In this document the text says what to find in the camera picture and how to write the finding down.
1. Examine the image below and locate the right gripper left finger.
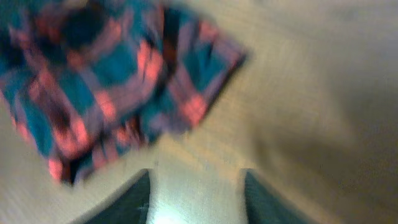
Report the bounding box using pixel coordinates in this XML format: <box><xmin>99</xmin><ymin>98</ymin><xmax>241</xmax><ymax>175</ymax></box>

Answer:
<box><xmin>83</xmin><ymin>169</ymin><xmax>150</xmax><ymax>224</ymax></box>

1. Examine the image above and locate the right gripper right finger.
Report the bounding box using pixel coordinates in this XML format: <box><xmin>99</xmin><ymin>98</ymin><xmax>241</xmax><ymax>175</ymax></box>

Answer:
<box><xmin>243</xmin><ymin>169</ymin><xmax>317</xmax><ymax>224</ymax></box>

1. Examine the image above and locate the red navy plaid shirt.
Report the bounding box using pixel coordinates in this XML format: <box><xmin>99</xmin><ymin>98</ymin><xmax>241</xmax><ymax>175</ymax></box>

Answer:
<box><xmin>1</xmin><ymin>1</ymin><xmax>245</xmax><ymax>184</ymax></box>

